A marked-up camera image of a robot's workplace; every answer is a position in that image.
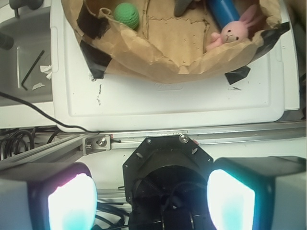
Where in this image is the grey plush toy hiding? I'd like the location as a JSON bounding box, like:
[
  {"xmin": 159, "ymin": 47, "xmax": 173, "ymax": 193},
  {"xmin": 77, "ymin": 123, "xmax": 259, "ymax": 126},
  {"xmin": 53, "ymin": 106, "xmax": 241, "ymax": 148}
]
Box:
[{"xmin": 174, "ymin": 0, "xmax": 192, "ymax": 17}]

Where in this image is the black hex key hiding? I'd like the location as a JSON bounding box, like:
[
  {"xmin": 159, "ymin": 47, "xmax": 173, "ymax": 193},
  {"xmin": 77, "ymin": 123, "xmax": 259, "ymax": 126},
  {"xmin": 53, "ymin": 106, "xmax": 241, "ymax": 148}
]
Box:
[{"xmin": 21, "ymin": 50, "xmax": 45, "ymax": 91}]

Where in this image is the brown paper bag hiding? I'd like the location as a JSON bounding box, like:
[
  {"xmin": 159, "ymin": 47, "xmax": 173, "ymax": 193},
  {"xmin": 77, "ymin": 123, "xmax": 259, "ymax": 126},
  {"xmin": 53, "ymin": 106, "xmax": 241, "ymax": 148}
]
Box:
[{"xmin": 61, "ymin": 0, "xmax": 290, "ymax": 84}]

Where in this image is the green dimpled ball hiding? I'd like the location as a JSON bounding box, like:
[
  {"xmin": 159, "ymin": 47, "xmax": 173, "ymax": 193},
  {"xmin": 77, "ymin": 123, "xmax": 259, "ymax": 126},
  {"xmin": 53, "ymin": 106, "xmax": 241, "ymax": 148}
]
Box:
[{"xmin": 114, "ymin": 2, "xmax": 140, "ymax": 30}]

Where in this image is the white plastic bin lid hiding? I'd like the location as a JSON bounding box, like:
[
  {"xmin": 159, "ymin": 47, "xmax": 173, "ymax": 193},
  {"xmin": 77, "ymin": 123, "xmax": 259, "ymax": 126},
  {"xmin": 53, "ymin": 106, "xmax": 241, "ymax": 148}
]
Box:
[{"xmin": 50, "ymin": 0, "xmax": 299, "ymax": 131}]

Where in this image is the black cable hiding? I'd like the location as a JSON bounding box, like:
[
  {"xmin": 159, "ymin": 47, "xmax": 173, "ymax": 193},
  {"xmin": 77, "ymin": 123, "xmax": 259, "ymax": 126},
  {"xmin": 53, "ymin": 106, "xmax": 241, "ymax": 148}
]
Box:
[{"xmin": 0, "ymin": 92, "xmax": 100, "ymax": 134}]

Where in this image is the grey plastic tray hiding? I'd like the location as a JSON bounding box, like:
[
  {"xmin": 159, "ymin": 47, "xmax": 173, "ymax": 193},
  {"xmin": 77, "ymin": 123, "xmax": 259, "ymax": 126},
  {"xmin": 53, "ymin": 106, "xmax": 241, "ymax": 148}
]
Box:
[{"xmin": 0, "ymin": 8, "xmax": 52, "ymax": 103}]

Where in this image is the aluminium frame rail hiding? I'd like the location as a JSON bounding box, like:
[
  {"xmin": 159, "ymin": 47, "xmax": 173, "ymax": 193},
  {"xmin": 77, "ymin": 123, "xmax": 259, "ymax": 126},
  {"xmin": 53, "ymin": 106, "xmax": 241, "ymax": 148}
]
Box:
[{"xmin": 0, "ymin": 120, "xmax": 307, "ymax": 170}]

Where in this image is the blue cylinder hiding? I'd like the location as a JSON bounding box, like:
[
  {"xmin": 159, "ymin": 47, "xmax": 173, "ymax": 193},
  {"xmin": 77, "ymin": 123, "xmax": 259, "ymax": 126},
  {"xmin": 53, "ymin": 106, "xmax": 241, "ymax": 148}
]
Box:
[{"xmin": 207, "ymin": 0, "xmax": 240, "ymax": 29}]

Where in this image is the pink plush bunny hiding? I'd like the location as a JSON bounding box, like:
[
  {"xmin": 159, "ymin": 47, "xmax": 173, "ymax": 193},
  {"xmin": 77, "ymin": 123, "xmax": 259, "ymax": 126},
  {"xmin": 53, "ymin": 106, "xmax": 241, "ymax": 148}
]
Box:
[{"xmin": 206, "ymin": 4, "xmax": 261, "ymax": 51}]

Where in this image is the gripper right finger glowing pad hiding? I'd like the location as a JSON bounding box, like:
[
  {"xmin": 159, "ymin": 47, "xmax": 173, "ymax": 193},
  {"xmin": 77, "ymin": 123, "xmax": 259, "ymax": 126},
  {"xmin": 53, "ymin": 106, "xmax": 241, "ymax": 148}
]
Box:
[{"xmin": 207, "ymin": 156, "xmax": 307, "ymax": 230}]

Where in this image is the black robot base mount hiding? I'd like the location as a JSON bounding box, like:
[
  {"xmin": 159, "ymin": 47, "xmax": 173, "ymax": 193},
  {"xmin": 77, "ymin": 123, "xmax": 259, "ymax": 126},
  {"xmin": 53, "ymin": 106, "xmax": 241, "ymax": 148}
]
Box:
[{"xmin": 122, "ymin": 134, "xmax": 214, "ymax": 230}]

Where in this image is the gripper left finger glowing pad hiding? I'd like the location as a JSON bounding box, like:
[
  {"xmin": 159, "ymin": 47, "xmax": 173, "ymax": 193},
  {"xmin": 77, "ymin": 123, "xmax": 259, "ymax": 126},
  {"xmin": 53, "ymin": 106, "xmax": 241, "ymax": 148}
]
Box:
[{"xmin": 0, "ymin": 162, "xmax": 97, "ymax": 230}]

